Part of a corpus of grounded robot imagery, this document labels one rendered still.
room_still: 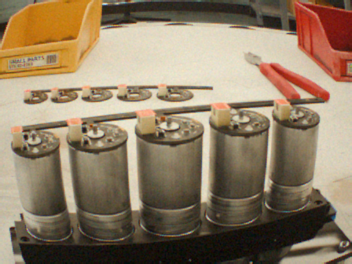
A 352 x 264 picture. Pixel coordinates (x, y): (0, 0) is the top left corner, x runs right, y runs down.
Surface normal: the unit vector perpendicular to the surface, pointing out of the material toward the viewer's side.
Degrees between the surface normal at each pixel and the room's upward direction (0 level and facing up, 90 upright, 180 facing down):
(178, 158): 90
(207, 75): 0
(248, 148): 90
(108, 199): 90
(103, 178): 90
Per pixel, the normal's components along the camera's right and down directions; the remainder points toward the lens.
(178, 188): 0.31, 0.36
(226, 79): 0.00, -0.93
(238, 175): -0.12, 0.37
